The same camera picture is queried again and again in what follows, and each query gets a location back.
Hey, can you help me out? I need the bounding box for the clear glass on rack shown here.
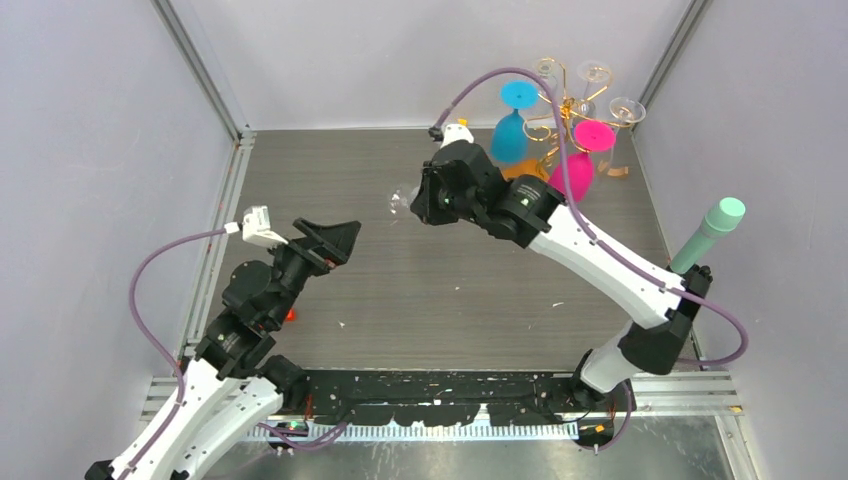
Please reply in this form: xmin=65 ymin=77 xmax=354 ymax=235
xmin=575 ymin=60 xmax=613 ymax=119
xmin=532 ymin=57 xmax=562 ymax=93
xmin=609 ymin=97 xmax=647 ymax=129

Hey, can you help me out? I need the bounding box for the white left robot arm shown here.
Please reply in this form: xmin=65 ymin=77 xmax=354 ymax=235
xmin=85 ymin=206 xmax=362 ymax=479

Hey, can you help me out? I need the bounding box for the mint green microphone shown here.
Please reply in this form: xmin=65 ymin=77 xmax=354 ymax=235
xmin=669 ymin=197 xmax=746 ymax=275

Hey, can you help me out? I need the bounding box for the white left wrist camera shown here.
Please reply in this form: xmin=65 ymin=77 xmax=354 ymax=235
xmin=224 ymin=205 xmax=289 ymax=249

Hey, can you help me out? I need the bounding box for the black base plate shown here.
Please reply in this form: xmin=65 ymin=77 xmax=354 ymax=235
xmin=279 ymin=370 xmax=599 ymax=427

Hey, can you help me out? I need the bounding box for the aluminium frame rail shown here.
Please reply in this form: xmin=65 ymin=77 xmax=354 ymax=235
xmin=151 ymin=0 xmax=253 ymax=145

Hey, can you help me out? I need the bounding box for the blue wine glass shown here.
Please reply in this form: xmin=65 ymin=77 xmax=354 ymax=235
xmin=490 ymin=81 xmax=539 ymax=165

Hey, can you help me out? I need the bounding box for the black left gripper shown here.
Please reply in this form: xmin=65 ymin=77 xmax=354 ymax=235
xmin=264 ymin=217 xmax=361 ymax=327

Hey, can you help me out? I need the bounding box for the clear wine glass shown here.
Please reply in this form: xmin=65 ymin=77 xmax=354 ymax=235
xmin=388 ymin=184 xmax=419 ymax=219

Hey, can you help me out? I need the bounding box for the pink wine glass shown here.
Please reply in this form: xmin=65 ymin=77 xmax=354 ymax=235
xmin=548 ymin=120 xmax=616 ymax=203

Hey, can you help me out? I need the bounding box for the gold wire glass rack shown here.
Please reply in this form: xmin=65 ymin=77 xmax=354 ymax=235
xmin=503 ymin=60 xmax=630 ymax=180

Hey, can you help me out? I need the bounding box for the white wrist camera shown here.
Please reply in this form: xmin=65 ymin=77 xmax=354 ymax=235
xmin=440 ymin=123 xmax=475 ymax=148
xmin=224 ymin=205 xmax=289 ymax=249

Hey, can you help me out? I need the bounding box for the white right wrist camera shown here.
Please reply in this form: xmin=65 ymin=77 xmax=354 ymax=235
xmin=440 ymin=123 xmax=475 ymax=148

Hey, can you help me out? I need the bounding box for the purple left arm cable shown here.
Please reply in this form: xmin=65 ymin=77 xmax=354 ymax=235
xmin=127 ymin=228 xmax=230 ymax=465

